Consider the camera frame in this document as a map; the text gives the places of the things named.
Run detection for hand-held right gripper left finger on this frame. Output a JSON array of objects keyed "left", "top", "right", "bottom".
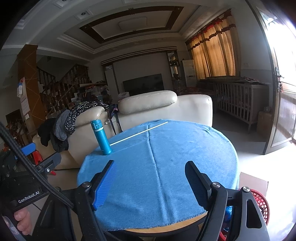
[{"left": 35, "top": 159, "right": 115, "bottom": 241}]

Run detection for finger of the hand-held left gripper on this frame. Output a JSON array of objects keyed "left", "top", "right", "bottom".
[
  {"left": 34, "top": 152, "right": 62, "bottom": 176},
  {"left": 14, "top": 142, "right": 37, "bottom": 161}
]

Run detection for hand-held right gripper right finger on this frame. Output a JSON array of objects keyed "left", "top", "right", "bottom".
[{"left": 184, "top": 160, "right": 271, "bottom": 241}]

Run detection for blue plastic bag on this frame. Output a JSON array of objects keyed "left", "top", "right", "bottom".
[{"left": 225, "top": 205, "right": 233, "bottom": 229}]

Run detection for red plastic mesh basket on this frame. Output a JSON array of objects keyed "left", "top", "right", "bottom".
[{"left": 217, "top": 189, "right": 270, "bottom": 241}]

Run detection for person's left hand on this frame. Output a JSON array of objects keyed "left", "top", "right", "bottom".
[{"left": 13, "top": 209, "right": 31, "bottom": 237}]

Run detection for black jacket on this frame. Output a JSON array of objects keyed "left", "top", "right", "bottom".
[{"left": 38, "top": 117, "right": 70, "bottom": 153}]

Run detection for cluttered dark shelf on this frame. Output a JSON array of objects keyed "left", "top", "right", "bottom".
[{"left": 6, "top": 109, "right": 30, "bottom": 146}]

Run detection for grey blue garment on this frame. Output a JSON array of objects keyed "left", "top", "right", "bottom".
[{"left": 54, "top": 110, "right": 71, "bottom": 141}]

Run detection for blue tablecloth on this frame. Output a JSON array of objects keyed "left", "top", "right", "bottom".
[{"left": 77, "top": 119, "right": 240, "bottom": 232}]

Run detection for teal water bottle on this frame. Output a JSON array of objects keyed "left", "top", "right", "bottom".
[{"left": 90, "top": 120, "right": 113, "bottom": 156}]

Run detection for large printed cardboard box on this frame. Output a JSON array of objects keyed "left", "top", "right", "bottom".
[{"left": 239, "top": 172, "right": 270, "bottom": 197}]

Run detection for dark floral garment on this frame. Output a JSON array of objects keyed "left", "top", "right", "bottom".
[{"left": 65, "top": 101, "right": 110, "bottom": 136}]

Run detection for thin white stick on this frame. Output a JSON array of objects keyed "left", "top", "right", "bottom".
[{"left": 109, "top": 121, "right": 169, "bottom": 146}]

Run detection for wooden staircase railing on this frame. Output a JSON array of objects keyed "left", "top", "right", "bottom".
[{"left": 36, "top": 64, "right": 92, "bottom": 116}]

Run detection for cream leather sofa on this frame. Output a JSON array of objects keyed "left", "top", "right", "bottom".
[{"left": 32, "top": 90, "right": 213, "bottom": 169}]

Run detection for pile of household clutter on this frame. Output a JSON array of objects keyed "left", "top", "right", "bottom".
[{"left": 72, "top": 81, "right": 109, "bottom": 103}]

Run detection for small cardboard box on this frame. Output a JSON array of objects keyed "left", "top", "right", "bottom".
[{"left": 257, "top": 111, "right": 272, "bottom": 133}]

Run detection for wooden baby crib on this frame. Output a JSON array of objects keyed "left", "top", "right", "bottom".
[{"left": 198, "top": 77, "right": 270, "bottom": 134}]

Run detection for white cabinet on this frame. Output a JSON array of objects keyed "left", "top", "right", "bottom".
[{"left": 105, "top": 70, "right": 119, "bottom": 99}]

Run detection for brown entrance door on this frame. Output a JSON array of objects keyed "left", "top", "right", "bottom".
[{"left": 245, "top": 0, "right": 296, "bottom": 155}]

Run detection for flat screen television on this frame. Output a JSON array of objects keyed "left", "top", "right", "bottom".
[{"left": 122, "top": 74, "right": 165, "bottom": 96}]

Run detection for white standing air conditioner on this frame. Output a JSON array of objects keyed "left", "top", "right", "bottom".
[{"left": 181, "top": 59, "right": 197, "bottom": 87}]

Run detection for dark display cabinet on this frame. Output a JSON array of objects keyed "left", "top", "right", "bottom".
[{"left": 167, "top": 51, "right": 181, "bottom": 87}]

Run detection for tan curtain with red trim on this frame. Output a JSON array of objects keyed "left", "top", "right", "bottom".
[{"left": 185, "top": 9, "right": 237, "bottom": 80}]

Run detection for black braided cable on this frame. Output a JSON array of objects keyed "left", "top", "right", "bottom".
[{"left": 0, "top": 120, "right": 74, "bottom": 209}]

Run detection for wall calendar papers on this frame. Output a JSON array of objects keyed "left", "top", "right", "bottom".
[{"left": 17, "top": 77, "right": 30, "bottom": 120}]

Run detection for dark bag with straps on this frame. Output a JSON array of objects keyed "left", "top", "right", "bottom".
[{"left": 107, "top": 103, "right": 123, "bottom": 135}]

